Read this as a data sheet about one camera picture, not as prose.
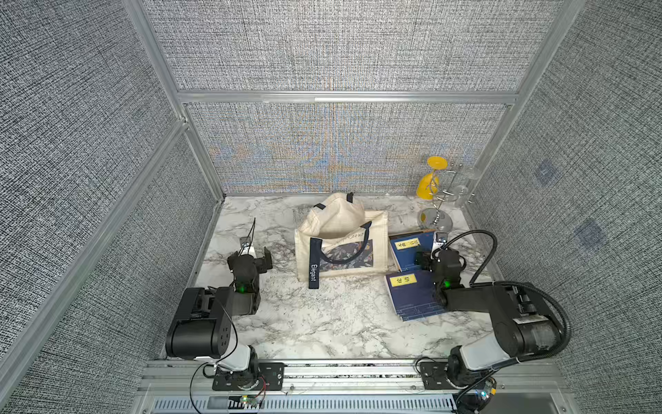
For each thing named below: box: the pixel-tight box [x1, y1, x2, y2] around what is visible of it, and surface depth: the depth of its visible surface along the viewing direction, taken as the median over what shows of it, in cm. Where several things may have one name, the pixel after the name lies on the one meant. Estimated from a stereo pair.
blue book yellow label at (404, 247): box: [388, 231, 436, 272], surface depth 95 cm
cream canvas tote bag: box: [294, 192, 389, 289], surface depth 90 cm
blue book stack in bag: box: [385, 254, 448, 322], surface depth 87 cm
